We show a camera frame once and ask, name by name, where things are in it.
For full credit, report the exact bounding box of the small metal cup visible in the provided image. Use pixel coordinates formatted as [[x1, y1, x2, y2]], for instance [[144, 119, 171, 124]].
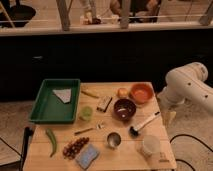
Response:
[[107, 132, 121, 149]]

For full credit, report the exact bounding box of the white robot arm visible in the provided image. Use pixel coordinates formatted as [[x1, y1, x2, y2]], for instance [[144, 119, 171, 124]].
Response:
[[157, 62, 213, 127]]

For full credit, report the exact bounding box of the green plastic tray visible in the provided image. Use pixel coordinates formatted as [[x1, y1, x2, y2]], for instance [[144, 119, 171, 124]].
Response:
[[29, 79, 80, 124]]

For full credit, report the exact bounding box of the yellow round fruit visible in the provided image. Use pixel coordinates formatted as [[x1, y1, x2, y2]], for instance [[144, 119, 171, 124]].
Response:
[[117, 88, 128, 98]]

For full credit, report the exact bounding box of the yellow banana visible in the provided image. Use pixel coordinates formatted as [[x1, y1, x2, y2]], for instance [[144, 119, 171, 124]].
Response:
[[81, 89, 100, 98]]

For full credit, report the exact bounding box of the dark red bowl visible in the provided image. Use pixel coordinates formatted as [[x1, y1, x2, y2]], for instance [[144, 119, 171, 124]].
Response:
[[113, 99, 136, 121]]

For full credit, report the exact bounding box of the green plastic cup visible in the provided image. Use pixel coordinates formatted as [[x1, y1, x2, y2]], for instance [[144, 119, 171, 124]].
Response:
[[79, 106, 93, 121]]

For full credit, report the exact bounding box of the orange bowl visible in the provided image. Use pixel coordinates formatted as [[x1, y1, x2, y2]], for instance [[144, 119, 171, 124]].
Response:
[[130, 83, 153, 104]]

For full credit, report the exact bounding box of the grey cloth piece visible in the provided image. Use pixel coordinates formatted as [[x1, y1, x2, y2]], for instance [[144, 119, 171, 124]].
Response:
[[53, 89, 72, 103]]

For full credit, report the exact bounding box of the blue sponge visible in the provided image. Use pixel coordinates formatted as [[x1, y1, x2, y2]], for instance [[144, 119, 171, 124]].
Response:
[[76, 144, 100, 170]]

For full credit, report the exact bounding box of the white plastic cup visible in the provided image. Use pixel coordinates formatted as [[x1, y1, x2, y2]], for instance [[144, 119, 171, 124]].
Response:
[[141, 135, 160, 157]]

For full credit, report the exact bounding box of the green chili pepper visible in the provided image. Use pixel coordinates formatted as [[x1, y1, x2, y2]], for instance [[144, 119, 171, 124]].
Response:
[[45, 129, 57, 157]]

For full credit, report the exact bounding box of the bunch of red grapes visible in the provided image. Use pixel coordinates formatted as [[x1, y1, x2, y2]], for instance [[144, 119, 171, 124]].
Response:
[[63, 137, 89, 159]]

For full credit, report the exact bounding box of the brown handled fork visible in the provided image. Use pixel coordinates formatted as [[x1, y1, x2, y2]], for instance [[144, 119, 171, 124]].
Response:
[[74, 124, 104, 136]]

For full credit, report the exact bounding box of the white handled black brush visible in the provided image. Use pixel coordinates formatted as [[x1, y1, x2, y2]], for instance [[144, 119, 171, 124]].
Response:
[[129, 112, 160, 137]]

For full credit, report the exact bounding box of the black floor cable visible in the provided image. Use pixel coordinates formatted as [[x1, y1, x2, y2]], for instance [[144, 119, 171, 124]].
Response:
[[169, 133, 213, 171]]

